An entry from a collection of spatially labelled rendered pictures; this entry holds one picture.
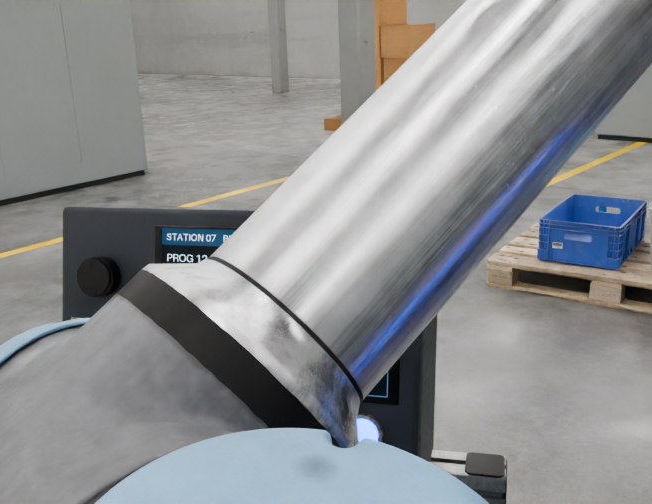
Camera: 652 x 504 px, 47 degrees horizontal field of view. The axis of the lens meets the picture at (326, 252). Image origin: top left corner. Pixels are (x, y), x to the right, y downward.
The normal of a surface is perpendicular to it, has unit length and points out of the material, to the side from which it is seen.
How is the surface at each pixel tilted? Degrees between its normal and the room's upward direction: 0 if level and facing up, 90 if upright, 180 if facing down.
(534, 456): 0
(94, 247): 75
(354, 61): 90
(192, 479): 8
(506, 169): 84
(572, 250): 90
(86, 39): 90
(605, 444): 0
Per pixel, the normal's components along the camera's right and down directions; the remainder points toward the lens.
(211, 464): 0.04, -0.91
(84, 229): -0.23, 0.04
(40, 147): 0.76, 0.17
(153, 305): -0.36, -0.62
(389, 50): -0.66, 0.26
